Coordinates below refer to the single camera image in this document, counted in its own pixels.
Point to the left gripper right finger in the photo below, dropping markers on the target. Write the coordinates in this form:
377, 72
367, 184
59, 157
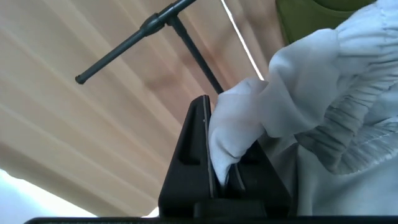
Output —
264, 186

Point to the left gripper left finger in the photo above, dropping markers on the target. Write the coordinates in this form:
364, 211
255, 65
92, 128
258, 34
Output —
189, 186

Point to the pale grey shorts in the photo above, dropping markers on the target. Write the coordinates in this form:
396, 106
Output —
311, 93

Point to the green printed t-shirt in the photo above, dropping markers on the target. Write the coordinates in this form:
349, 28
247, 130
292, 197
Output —
298, 18

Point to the black clothes rack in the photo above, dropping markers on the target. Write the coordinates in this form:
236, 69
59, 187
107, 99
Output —
152, 25

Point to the beige curtain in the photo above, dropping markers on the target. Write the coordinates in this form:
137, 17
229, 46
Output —
77, 124

